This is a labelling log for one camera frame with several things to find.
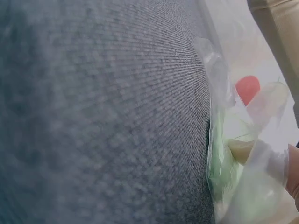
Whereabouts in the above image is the person's right hand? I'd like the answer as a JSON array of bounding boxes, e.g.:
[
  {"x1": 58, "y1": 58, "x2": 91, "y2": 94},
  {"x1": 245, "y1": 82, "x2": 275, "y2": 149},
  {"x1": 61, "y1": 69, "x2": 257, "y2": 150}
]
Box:
[{"x1": 228, "y1": 139, "x2": 299, "y2": 224}]

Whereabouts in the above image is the clear plastic bag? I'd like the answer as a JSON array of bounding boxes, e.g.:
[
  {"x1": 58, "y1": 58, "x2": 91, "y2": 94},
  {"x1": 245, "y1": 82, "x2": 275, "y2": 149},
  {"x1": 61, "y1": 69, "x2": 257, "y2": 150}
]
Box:
[{"x1": 193, "y1": 36, "x2": 299, "y2": 224}]

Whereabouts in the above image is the red round piece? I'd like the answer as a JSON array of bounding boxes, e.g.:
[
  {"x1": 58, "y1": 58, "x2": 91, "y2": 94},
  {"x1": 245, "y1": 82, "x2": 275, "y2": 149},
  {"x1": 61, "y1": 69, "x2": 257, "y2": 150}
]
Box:
[{"x1": 234, "y1": 75, "x2": 261, "y2": 107}]

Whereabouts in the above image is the green leafy piece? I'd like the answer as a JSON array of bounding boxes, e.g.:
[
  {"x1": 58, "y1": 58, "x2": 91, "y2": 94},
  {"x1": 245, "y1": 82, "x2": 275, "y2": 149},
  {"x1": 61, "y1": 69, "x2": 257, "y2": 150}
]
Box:
[{"x1": 208, "y1": 109, "x2": 245, "y2": 199}]

